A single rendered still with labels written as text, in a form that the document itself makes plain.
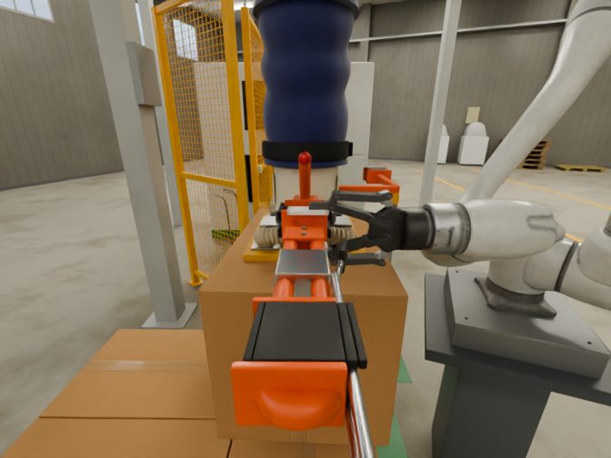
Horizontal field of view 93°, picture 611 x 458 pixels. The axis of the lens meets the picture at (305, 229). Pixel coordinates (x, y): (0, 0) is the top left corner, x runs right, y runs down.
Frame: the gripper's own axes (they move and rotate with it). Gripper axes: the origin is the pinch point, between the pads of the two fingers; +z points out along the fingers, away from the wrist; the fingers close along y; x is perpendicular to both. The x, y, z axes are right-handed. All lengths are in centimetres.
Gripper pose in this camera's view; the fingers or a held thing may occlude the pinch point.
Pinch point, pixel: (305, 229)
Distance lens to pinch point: 50.8
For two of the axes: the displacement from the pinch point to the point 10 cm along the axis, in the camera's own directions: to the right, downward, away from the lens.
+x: 0.1, -3.4, 9.4
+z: -10.0, 0.0, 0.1
